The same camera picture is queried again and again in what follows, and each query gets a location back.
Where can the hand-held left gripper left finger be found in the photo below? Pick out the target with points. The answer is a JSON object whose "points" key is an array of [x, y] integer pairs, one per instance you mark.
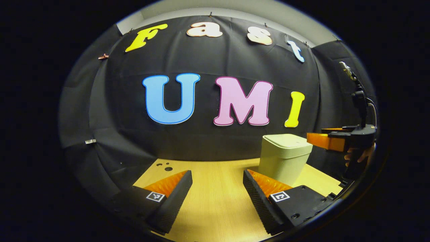
{"points": [[174, 201]]}

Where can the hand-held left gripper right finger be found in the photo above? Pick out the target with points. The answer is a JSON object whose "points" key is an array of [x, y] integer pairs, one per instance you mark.
{"points": [[258, 201]]}

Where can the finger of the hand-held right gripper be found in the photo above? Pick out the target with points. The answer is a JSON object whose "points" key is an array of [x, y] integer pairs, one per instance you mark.
{"points": [[327, 142], [334, 129]]}

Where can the pale green desktop garbage bin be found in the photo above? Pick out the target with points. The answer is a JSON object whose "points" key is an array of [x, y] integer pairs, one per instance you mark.
{"points": [[284, 158]]}

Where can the wooden desktop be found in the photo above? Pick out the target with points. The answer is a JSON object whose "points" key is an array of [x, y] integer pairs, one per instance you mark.
{"points": [[218, 201]]}

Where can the black backdrop cloth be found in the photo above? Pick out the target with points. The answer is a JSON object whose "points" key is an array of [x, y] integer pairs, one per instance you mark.
{"points": [[208, 141]]}

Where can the small silver clip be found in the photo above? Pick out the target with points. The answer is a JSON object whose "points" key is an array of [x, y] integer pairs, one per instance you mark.
{"points": [[90, 141]]}

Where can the small copper clip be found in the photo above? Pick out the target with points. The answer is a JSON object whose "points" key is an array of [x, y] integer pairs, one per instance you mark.
{"points": [[103, 56]]}

